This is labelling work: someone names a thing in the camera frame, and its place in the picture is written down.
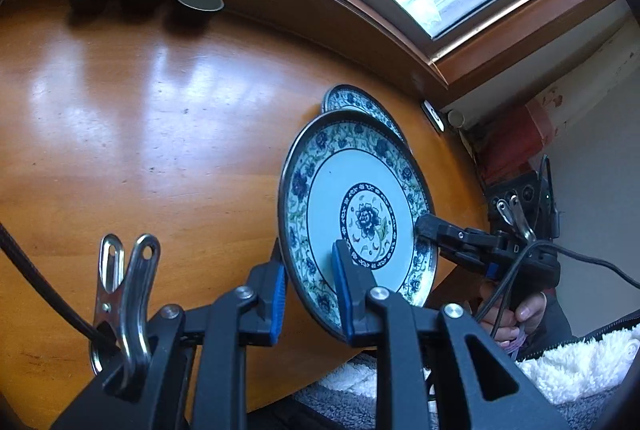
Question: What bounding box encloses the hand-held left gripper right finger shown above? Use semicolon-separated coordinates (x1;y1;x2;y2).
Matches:
331;239;571;430

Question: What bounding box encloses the wooden window sill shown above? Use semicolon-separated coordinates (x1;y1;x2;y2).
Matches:
45;0;616;115

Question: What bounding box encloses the person's right hand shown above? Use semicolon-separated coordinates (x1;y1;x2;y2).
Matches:
475;282;548;353

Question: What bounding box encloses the metal spring clip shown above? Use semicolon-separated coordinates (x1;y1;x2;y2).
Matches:
90;234;162;398
495;192;538;243

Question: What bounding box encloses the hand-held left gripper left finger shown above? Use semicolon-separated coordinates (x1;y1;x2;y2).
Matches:
50;237;290;430

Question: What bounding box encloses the black cable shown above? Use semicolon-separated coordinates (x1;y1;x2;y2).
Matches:
477;245;640;338
0;222;121;346

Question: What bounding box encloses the white fleece garment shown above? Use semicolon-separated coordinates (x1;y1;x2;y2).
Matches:
320;322;640;411

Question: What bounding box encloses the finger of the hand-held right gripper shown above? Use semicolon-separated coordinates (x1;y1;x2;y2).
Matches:
434;242;501;281
415;214;501;251

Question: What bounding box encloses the small blue patterned plate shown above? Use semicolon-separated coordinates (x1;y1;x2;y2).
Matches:
322;84;413;155
277;110;439;347

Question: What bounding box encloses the person's right forearm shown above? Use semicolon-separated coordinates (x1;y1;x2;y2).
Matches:
522;287;577;353

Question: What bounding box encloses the red wall hanging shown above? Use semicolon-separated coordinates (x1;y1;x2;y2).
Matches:
475;102;556;185

